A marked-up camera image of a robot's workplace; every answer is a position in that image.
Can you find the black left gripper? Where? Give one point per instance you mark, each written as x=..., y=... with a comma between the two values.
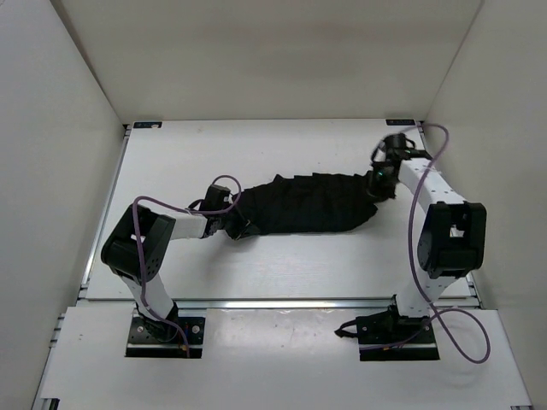
x=243, y=229

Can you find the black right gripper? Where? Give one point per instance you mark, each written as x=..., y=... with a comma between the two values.
x=373, y=190

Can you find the black pleated skirt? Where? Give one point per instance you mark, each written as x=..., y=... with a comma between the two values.
x=315, y=203

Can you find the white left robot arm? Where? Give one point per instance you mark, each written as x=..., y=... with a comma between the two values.
x=136, y=248

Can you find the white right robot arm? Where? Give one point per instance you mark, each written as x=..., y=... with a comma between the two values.
x=446, y=233

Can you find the right corner label sticker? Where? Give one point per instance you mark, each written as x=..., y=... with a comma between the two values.
x=400, y=122

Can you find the corner label sticker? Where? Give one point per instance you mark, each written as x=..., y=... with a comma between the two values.
x=400, y=122
x=147, y=125

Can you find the left corner label sticker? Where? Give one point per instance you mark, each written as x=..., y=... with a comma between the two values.
x=147, y=125

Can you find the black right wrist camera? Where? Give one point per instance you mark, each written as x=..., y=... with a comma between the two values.
x=395, y=148

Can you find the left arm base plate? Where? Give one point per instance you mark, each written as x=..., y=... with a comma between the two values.
x=146, y=340

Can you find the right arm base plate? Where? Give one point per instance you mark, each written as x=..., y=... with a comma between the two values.
x=386, y=336

